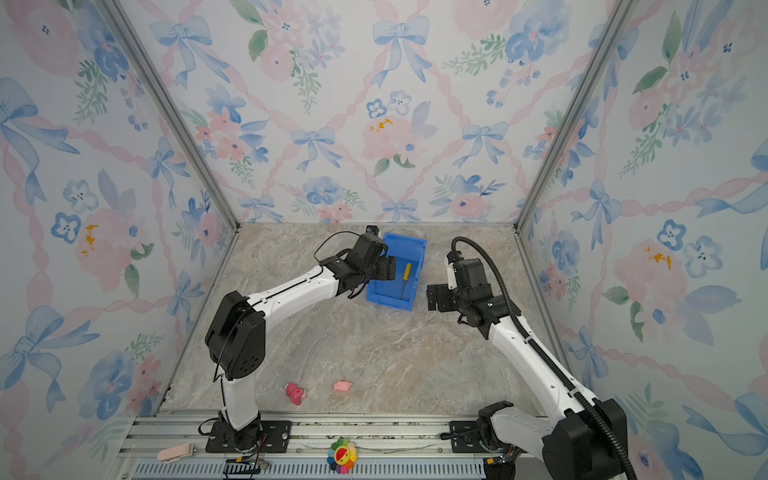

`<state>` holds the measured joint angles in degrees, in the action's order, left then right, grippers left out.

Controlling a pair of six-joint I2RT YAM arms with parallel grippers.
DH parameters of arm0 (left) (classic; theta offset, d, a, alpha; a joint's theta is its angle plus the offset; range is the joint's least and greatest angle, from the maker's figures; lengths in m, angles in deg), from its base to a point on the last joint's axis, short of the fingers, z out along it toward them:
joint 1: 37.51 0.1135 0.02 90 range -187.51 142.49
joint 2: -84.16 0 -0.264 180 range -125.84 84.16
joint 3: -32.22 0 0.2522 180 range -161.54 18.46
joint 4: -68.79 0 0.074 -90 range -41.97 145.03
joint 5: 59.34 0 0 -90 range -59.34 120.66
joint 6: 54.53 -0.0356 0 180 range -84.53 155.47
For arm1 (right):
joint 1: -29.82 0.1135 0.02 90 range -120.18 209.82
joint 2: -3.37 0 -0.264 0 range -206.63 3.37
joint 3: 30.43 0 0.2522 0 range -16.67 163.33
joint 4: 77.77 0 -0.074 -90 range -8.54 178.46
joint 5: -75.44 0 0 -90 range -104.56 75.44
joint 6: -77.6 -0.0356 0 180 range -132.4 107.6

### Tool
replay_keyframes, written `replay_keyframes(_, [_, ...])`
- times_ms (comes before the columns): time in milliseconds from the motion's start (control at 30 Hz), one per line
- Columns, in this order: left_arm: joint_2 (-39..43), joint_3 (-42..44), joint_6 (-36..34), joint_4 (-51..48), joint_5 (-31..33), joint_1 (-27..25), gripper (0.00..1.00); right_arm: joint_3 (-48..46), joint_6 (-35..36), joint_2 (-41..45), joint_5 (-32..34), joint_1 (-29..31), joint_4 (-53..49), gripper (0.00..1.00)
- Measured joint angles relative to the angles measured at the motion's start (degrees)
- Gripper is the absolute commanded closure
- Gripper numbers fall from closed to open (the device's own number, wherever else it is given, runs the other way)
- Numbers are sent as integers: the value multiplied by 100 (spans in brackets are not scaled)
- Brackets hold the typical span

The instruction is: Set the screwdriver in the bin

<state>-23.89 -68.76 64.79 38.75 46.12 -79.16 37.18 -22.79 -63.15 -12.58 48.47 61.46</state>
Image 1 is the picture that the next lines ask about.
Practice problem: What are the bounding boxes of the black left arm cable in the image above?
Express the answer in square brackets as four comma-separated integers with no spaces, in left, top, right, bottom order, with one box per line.
[313,230,362,265]

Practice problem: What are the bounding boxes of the blue plastic bin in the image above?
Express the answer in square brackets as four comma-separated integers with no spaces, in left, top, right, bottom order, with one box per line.
[366,233,428,311]

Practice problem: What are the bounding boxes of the beige cylinder object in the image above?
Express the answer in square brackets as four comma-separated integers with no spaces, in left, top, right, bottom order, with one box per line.
[157,443,195,463]

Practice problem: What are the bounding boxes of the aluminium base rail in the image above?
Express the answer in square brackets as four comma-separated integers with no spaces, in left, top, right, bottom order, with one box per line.
[113,410,541,480]

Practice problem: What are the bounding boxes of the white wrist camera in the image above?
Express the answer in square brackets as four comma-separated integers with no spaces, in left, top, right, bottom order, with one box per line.
[445,252,457,290]

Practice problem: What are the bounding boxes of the magenta pink toy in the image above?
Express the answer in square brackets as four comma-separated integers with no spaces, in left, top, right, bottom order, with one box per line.
[285,382,307,405]

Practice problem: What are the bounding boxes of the yellow handled screwdriver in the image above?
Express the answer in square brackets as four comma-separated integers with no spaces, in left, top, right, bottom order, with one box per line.
[398,262,412,300]

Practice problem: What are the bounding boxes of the aluminium corner post right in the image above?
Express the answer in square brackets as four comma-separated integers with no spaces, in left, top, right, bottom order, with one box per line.
[514,0,635,235]

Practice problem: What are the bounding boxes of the aluminium corner post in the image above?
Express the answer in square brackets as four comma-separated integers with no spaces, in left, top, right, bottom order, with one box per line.
[514,0,635,235]
[95,0,240,232]

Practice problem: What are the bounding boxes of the aluminium corner post left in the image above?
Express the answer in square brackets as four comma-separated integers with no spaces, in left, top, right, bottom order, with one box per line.
[95,0,240,232]

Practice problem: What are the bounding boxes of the black corrugated cable conduit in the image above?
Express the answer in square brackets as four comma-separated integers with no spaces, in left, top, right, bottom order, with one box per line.
[449,236,641,480]

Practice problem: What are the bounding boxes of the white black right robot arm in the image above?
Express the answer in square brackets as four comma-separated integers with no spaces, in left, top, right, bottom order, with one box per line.
[427,253,636,479]

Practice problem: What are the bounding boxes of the light pink toy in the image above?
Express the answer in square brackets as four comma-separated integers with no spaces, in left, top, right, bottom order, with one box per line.
[333,380,353,392]

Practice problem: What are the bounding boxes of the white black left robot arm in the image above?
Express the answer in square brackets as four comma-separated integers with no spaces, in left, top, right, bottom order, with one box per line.
[205,225,396,454]

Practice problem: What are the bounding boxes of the rainbow flower toy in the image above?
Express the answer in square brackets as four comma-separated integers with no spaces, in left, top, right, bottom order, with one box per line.
[327,438,358,475]

